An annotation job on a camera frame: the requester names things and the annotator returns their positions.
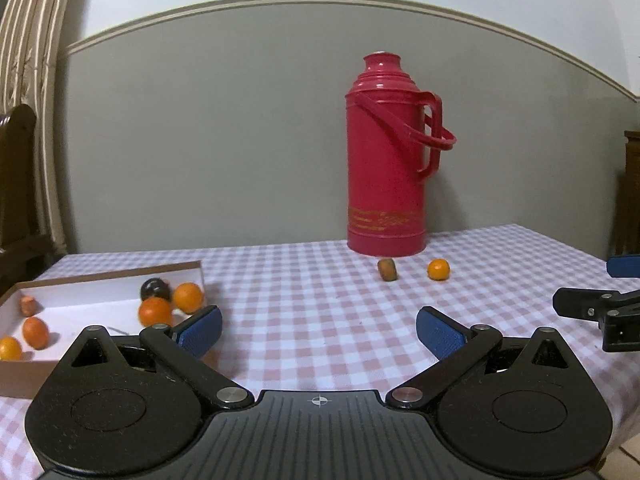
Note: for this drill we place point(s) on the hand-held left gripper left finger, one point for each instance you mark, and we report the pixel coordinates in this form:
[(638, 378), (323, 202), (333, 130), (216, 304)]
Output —
[(202, 331)]

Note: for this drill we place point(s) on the brown wooden furniture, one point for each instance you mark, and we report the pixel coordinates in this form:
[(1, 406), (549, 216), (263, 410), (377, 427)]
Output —
[(630, 195)]

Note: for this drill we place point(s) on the long carrot piece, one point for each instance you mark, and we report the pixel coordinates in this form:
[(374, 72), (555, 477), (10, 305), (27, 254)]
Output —
[(387, 269)]

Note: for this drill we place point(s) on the dark wooden chair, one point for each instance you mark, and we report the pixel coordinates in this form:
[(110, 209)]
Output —
[(17, 185)]

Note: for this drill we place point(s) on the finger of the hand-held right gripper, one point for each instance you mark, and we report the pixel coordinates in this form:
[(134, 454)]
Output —
[(625, 266), (595, 305)]

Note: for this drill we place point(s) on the white cardboard box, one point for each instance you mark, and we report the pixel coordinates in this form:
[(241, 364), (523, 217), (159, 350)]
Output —
[(90, 295)]

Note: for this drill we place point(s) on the small orange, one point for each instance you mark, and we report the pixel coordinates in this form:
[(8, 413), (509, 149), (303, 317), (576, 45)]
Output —
[(438, 269)]

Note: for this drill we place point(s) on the pink checkered tablecloth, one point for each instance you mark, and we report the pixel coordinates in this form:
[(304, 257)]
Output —
[(300, 310)]

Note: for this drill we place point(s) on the dark brown round fruit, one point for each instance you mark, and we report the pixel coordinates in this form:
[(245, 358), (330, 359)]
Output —
[(154, 288)]

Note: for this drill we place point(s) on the large orange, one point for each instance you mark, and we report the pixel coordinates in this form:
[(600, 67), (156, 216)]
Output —
[(155, 312)]

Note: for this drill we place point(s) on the red thermos flask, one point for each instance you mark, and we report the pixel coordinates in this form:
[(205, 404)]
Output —
[(385, 170)]

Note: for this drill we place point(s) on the striped beige curtain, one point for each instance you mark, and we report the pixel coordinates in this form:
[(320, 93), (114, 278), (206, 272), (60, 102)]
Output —
[(30, 60)]

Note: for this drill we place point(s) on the carrot piece with brown end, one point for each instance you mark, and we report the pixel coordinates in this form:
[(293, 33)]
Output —
[(29, 306)]

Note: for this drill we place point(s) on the fat carrot piece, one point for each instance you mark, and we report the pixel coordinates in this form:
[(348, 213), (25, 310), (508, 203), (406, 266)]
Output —
[(36, 332)]

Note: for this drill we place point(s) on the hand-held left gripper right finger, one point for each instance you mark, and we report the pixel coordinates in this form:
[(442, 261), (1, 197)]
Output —
[(440, 335)]

